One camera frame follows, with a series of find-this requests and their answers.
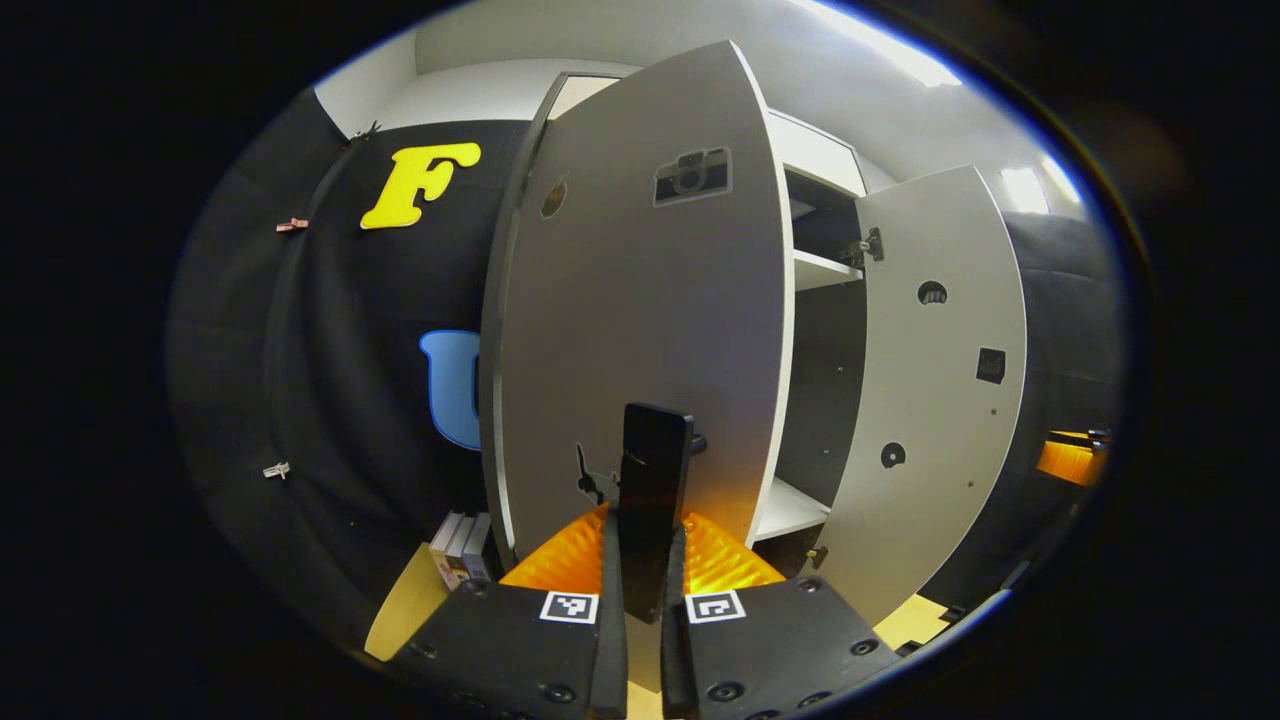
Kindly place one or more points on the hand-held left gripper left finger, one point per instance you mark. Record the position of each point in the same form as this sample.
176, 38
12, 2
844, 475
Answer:
610, 660

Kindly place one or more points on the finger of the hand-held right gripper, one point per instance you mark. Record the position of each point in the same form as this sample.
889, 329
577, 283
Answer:
1098, 436
1070, 462

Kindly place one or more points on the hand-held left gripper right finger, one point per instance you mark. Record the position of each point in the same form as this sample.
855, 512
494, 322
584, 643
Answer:
675, 665

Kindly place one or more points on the beige cabinet door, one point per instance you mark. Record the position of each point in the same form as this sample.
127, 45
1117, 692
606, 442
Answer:
940, 420
640, 300

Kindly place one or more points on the beige double-door shoe cabinet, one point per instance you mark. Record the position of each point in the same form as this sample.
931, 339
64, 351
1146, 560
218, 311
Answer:
825, 380

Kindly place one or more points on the metal door hinge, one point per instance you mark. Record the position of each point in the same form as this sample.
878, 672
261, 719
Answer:
816, 557
866, 247

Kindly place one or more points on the white cabinet shelf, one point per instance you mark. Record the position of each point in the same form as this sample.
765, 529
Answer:
790, 510
820, 268

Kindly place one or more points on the blue-grey book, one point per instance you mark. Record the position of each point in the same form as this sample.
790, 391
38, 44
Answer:
479, 550

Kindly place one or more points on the grey book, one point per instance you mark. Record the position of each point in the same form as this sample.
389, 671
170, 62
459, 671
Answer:
461, 552

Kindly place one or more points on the short ceiling light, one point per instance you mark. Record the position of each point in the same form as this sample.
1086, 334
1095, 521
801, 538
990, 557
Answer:
1035, 188

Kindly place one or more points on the black backdrop cloth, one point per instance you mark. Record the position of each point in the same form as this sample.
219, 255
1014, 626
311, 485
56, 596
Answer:
330, 400

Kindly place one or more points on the white clip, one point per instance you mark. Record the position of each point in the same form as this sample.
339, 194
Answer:
277, 470

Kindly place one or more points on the long ceiling light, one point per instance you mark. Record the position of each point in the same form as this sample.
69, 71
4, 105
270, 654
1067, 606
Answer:
890, 45

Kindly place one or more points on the pink clip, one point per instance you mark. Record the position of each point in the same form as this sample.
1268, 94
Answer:
292, 225

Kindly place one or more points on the dark clip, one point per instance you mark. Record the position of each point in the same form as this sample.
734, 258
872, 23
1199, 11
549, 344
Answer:
366, 130

